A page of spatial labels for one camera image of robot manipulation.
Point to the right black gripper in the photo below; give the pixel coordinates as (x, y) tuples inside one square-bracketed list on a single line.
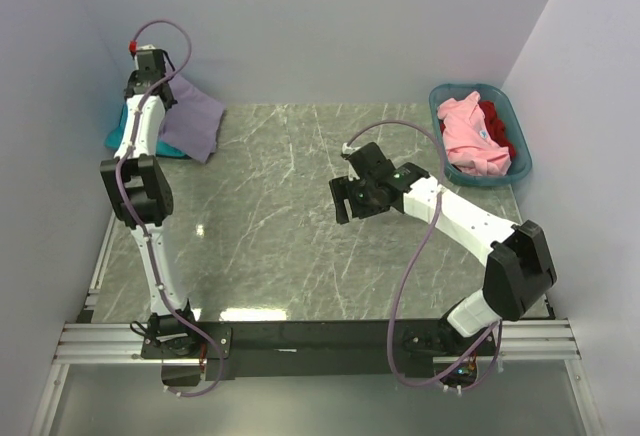
[(339, 188)]

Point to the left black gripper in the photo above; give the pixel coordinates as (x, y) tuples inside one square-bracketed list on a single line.
[(171, 103)]

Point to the purple t shirt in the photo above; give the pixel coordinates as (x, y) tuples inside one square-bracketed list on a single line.
[(191, 126)]

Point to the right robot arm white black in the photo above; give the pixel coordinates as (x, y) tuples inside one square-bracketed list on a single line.
[(518, 267)]

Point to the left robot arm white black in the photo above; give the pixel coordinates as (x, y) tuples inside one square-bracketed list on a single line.
[(141, 198)]

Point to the folded teal t shirt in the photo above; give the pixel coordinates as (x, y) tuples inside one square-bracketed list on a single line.
[(117, 136)]

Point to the pink t shirt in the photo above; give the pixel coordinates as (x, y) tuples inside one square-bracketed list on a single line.
[(467, 143)]

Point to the teal plastic basket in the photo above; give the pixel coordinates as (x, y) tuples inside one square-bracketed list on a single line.
[(520, 166)]

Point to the red t shirt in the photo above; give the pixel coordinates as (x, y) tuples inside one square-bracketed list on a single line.
[(496, 127)]

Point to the black base beam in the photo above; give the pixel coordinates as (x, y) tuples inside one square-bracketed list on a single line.
[(418, 348)]

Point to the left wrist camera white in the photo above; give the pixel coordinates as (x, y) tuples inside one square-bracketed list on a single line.
[(134, 48)]

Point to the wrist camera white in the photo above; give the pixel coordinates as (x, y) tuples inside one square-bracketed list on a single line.
[(134, 48), (346, 152)]

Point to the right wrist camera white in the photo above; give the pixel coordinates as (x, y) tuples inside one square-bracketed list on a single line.
[(346, 152)]

